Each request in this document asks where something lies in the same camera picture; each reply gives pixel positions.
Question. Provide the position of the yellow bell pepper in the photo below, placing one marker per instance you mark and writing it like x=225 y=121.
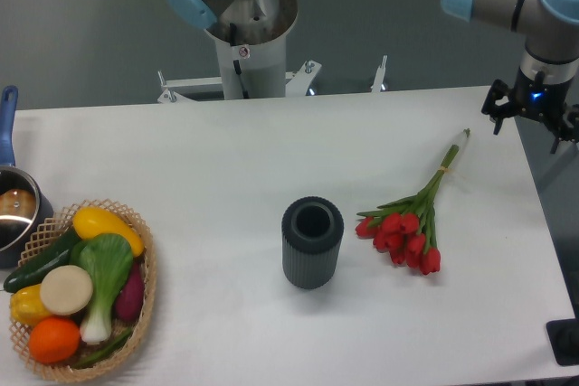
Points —
x=27 y=308

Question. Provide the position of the yellow squash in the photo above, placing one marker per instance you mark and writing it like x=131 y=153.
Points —
x=90 y=222

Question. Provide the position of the purple sweet potato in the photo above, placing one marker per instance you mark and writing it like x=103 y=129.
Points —
x=129 y=302

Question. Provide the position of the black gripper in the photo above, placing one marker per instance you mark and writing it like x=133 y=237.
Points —
x=533 y=98

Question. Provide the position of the red tulip bouquet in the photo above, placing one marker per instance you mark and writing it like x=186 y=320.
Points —
x=405 y=229

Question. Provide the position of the green bok choy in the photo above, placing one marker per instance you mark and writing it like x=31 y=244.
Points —
x=107 y=259

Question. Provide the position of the orange fruit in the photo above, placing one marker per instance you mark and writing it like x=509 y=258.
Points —
x=54 y=339

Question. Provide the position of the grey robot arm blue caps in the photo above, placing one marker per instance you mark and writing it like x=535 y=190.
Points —
x=550 y=28

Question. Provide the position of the woven wicker basket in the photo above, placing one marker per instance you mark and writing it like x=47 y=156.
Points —
x=47 y=233

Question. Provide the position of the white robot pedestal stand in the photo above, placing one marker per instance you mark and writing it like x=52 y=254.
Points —
x=250 y=39

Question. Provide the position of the dark grey ribbed vase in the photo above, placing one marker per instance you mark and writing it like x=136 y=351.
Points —
x=312 y=229

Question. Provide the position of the black device at table edge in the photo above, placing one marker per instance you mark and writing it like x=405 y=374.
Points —
x=563 y=337

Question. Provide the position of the green chili pepper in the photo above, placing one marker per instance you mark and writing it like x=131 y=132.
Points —
x=104 y=352

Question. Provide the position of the beige round cookie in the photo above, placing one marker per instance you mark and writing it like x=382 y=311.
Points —
x=66 y=290

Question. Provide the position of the dark green cucumber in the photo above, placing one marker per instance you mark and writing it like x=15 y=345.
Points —
x=35 y=269

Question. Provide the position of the blue handled saucepan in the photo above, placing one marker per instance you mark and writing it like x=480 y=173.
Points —
x=23 y=205

